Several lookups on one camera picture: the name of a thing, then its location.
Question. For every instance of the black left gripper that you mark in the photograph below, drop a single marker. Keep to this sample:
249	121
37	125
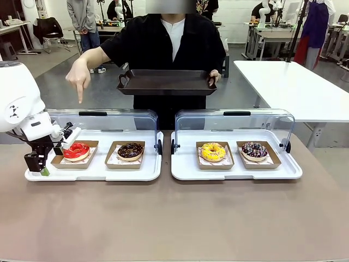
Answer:
41	146

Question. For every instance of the brown cardboard tray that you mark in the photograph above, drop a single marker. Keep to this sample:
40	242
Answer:
259	165
71	165
124	165
215	165

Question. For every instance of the dark brown serving tray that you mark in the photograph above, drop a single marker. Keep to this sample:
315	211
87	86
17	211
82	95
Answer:
166	82

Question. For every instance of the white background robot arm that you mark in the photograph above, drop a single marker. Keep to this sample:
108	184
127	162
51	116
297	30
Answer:
263	15

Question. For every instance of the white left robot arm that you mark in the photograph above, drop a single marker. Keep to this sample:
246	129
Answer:
16	90

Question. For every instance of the person's right forearm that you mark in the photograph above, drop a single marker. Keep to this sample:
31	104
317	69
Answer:
94	56

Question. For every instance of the red glazed donut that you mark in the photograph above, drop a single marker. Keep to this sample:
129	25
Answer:
77	152

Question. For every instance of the chocolate donut with nuts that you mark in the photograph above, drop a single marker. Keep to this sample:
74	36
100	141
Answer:
130	151

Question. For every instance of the person in black shirt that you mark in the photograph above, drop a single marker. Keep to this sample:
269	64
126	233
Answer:
147	46

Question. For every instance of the yellow sprinkled donut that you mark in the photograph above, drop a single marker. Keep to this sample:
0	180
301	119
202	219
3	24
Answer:
213	152

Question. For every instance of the dark purple sprinkled donut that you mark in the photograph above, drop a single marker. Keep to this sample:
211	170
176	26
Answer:
255	150

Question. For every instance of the person's right hand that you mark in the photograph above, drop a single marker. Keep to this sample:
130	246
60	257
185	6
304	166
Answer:
79	75

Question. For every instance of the person's left hand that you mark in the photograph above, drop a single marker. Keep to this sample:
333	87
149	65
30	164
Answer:
215	75

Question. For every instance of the white printed paper liner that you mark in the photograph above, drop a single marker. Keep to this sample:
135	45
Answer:
270	159
228	159
92	155
115	159

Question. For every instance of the white display case base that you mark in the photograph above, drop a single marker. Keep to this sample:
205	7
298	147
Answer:
95	173
237	173

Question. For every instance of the clear display case lid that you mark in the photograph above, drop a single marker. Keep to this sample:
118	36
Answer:
122	122
245	124

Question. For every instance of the black office chair with jacket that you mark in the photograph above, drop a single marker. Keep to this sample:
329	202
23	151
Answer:
47	30

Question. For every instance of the white desk with metal legs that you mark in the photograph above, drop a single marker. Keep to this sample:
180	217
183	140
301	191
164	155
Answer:
13	27

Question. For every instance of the bystander in grey hoodie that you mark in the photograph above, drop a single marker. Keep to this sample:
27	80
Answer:
84	19

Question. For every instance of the bystander in dark clothes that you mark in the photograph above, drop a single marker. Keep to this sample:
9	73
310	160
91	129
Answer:
114	9

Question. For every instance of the seated bystander in black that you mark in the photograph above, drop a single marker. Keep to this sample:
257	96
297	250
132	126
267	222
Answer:
257	12

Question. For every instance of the large white table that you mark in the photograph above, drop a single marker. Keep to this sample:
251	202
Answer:
294	87

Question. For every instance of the grey workbench table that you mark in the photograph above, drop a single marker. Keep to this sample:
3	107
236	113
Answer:
275	34

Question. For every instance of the black tripod pole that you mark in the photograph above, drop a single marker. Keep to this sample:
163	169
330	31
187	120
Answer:
295	32

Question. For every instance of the bystander in purple apron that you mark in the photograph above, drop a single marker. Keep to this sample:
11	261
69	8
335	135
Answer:
316	24

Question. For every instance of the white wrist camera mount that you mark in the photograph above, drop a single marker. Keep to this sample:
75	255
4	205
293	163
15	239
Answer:
69	135

